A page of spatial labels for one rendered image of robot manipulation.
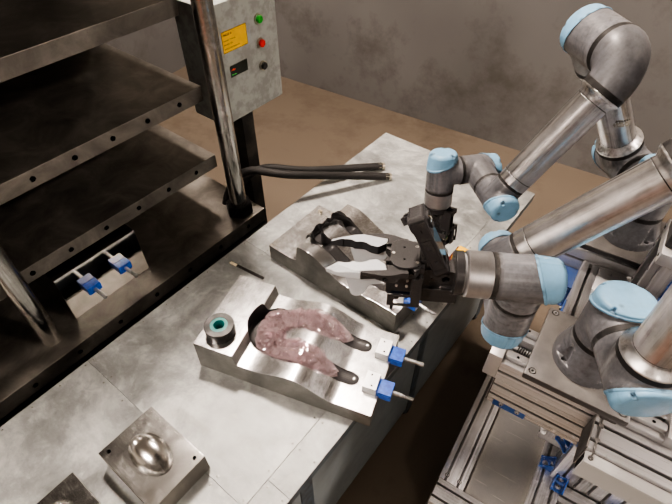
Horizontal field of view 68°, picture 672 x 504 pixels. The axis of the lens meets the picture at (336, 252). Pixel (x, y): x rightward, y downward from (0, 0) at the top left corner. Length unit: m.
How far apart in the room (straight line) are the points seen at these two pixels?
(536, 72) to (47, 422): 3.15
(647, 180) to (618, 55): 0.40
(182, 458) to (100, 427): 0.28
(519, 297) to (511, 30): 2.83
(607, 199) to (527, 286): 0.20
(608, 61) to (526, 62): 2.35
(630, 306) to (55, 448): 1.35
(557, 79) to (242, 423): 2.86
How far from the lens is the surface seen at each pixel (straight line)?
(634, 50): 1.23
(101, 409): 1.50
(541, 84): 3.58
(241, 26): 1.80
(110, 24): 1.48
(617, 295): 1.12
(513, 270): 0.79
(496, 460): 2.03
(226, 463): 1.34
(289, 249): 1.63
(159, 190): 1.68
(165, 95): 1.62
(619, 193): 0.89
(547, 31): 3.46
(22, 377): 1.67
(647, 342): 0.98
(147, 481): 1.29
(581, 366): 1.21
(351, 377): 1.35
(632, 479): 1.30
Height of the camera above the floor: 2.02
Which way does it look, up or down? 46 degrees down
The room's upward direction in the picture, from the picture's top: straight up
